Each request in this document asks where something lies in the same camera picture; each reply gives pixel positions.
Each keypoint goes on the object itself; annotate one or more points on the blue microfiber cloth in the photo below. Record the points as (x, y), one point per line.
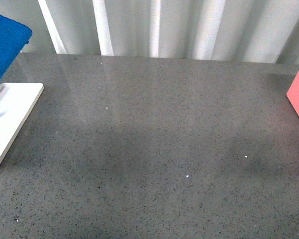
(13, 37)

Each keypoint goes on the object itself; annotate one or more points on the white rectangular tray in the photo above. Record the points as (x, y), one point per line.
(16, 102)

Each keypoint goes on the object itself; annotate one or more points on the white pleated curtain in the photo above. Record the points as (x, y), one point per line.
(242, 30)

